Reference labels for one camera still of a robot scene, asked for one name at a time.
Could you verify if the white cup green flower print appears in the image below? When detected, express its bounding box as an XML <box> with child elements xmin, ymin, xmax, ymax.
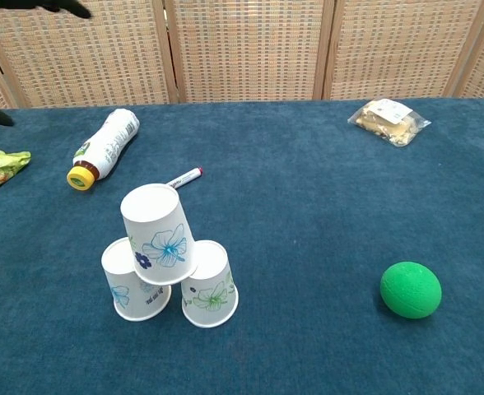
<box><xmin>179</xmin><ymin>239</ymin><xmax>240</xmax><ymax>329</ymax></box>

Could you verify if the green crumpled snack packet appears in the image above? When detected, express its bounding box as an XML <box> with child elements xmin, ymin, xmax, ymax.
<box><xmin>0</xmin><ymin>150</ymin><xmax>32</xmax><ymax>191</ymax></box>

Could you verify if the blue felt table cover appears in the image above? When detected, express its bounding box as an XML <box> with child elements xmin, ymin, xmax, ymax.
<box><xmin>0</xmin><ymin>97</ymin><xmax>484</xmax><ymax>395</ymax></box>

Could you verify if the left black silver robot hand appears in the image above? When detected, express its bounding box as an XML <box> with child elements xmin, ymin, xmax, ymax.
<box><xmin>0</xmin><ymin>0</ymin><xmax>93</xmax><ymax>127</ymax></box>

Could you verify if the white cup pale flower text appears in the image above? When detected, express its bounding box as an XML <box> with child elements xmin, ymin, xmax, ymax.
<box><xmin>100</xmin><ymin>237</ymin><xmax>173</xmax><ymax>323</ymax></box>

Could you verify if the clear bag of biscuits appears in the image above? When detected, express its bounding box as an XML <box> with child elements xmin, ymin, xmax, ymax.
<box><xmin>347</xmin><ymin>98</ymin><xmax>432</xmax><ymax>148</ymax></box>

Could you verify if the green foam ball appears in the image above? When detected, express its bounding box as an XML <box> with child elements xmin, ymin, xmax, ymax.
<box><xmin>379</xmin><ymin>260</ymin><xmax>443</xmax><ymax>320</ymax></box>

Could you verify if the white marker red cap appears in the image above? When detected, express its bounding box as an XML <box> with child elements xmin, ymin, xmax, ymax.
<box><xmin>163</xmin><ymin>165</ymin><xmax>204</xmax><ymax>189</ymax></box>

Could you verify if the white bottle yellow cap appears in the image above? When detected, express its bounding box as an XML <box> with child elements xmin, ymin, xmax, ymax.
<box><xmin>66</xmin><ymin>108</ymin><xmax>141</xmax><ymax>192</ymax></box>

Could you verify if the white cup blue flower print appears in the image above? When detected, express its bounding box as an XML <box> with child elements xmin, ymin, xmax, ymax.
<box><xmin>119</xmin><ymin>183</ymin><xmax>199</xmax><ymax>286</ymax></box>

